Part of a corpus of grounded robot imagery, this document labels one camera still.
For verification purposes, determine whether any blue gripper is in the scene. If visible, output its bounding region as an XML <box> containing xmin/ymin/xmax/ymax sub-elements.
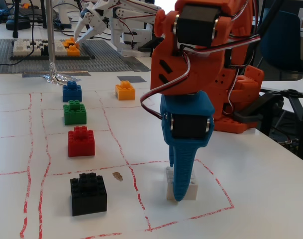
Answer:
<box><xmin>159</xmin><ymin>91</ymin><xmax>215</xmax><ymax>202</ymax></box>

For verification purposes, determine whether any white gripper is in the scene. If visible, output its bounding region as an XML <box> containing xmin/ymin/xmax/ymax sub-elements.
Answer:
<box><xmin>74</xmin><ymin>0</ymin><xmax>122</xmax><ymax>43</ymax></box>

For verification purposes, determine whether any white brick block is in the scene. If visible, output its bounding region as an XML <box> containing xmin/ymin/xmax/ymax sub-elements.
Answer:
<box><xmin>165</xmin><ymin>166</ymin><xmax>200</xmax><ymax>201</ymax></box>

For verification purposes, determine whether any blue brick block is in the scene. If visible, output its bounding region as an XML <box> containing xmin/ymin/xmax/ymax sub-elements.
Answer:
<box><xmin>62</xmin><ymin>80</ymin><xmax>83</xmax><ymax>103</ymax></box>

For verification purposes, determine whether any yellow brick block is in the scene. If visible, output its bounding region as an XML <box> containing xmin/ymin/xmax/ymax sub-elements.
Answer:
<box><xmin>114</xmin><ymin>80</ymin><xmax>136</xmax><ymax>101</ymax></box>

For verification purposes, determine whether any green brick block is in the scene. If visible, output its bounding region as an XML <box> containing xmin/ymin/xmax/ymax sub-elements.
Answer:
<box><xmin>63</xmin><ymin>100</ymin><xmax>88</xmax><ymax>126</ymax></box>

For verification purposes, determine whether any black brick block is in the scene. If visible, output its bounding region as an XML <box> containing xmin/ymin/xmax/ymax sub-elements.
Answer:
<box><xmin>70</xmin><ymin>172</ymin><xmax>108</xmax><ymax>217</ymax></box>

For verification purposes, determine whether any red brick block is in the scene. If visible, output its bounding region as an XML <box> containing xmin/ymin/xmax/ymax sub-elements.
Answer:
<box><xmin>67</xmin><ymin>126</ymin><xmax>96</xmax><ymax>158</ymax></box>

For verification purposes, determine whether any grey studded baseplate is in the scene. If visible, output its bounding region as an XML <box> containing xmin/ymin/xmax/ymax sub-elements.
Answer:
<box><xmin>0</xmin><ymin>38</ymin><xmax>152</xmax><ymax>75</ymax></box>

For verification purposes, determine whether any metal pole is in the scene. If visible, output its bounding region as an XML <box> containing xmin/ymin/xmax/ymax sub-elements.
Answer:
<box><xmin>45</xmin><ymin>0</ymin><xmax>58</xmax><ymax>75</ymax></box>

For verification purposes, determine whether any aluminium foil sheet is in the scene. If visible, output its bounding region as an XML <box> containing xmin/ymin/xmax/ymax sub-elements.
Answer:
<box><xmin>38</xmin><ymin>61</ymin><xmax>82</xmax><ymax>87</ymax></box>

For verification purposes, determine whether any black table clamp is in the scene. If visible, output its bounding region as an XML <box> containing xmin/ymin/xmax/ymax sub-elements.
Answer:
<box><xmin>231</xmin><ymin>89</ymin><xmax>302</xmax><ymax>124</ymax></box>

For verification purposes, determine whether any blue chair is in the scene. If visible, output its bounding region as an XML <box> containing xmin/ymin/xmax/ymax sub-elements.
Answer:
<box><xmin>258</xmin><ymin>9</ymin><xmax>303</xmax><ymax>82</ymax></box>

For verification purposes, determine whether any white black orange brick wall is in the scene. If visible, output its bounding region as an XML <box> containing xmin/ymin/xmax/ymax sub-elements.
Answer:
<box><xmin>9</xmin><ymin>37</ymin><xmax>96</xmax><ymax>61</ymax></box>

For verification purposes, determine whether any grey duct tape strip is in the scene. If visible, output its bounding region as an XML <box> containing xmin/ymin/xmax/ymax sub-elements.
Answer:
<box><xmin>22</xmin><ymin>70</ymin><xmax>90</xmax><ymax>78</ymax></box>

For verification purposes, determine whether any red white black servo cable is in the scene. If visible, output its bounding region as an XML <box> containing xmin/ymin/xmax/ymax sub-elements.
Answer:
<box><xmin>140</xmin><ymin>32</ymin><xmax>263</xmax><ymax>120</ymax></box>

